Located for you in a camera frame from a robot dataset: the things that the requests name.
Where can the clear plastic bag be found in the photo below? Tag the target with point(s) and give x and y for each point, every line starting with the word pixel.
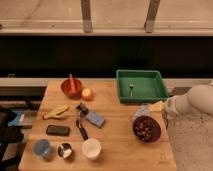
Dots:
pixel 143 110

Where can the red spoon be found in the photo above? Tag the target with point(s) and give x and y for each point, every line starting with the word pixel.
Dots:
pixel 72 84

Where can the orange apple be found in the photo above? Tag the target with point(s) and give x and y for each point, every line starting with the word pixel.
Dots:
pixel 87 94

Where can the black chair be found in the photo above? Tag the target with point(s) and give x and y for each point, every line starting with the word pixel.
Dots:
pixel 8 134

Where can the blue sponge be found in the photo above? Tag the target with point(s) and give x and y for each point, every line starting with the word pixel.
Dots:
pixel 95 119

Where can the yellow banana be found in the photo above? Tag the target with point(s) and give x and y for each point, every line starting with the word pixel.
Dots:
pixel 56 113

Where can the red bowl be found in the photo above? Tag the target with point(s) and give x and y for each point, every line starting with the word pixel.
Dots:
pixel 65 87

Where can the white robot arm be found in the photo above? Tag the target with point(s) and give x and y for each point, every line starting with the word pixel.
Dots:
pixel 198 100

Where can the dark bowl with nuts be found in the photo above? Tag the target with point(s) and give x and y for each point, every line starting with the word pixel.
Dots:
pixel 146 129

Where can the metal cup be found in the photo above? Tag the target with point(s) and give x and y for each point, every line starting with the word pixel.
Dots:
pixel 65 150

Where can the black handled tool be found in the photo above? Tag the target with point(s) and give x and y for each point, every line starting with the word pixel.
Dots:
pixel 82 111

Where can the white cup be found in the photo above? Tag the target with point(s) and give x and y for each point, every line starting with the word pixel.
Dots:
pixel 91 148

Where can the green plastic tray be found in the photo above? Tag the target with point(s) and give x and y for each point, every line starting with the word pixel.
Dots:
pixel 148 86

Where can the small fork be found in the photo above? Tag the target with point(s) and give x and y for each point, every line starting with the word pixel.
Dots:
pixel 131 89

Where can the blue plastic cup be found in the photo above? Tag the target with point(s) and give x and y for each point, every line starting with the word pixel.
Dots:
pixel 42 148

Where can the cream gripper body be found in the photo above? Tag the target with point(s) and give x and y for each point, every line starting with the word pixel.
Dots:
pixel 156 107

